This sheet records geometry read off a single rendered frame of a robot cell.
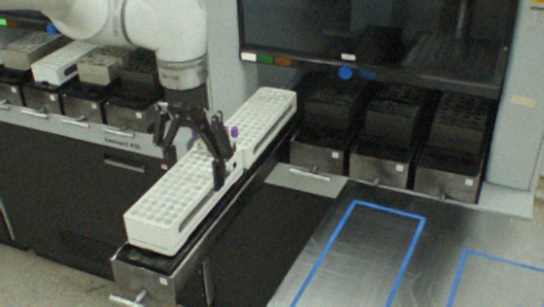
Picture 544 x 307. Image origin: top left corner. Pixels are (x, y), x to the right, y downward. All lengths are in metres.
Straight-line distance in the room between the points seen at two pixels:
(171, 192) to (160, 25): 0.32
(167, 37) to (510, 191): 0.85
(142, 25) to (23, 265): 1.60
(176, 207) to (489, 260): 0.57
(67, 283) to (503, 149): 1.61
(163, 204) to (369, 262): 0.39
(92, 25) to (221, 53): 0.54
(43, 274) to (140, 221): 1.36
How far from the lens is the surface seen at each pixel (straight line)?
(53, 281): 2.35
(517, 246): 1.15
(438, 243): 1.12
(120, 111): 1.65
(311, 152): 1.40
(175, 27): 0.99
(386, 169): 1.36
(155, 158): 1.66
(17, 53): 1.94
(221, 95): 1.55
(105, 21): 1.03
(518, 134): 1.37
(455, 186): 1.35
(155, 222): 1.06
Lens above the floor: 1.54
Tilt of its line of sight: 33 degrees down
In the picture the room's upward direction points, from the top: 2 degrees counter-clockwise
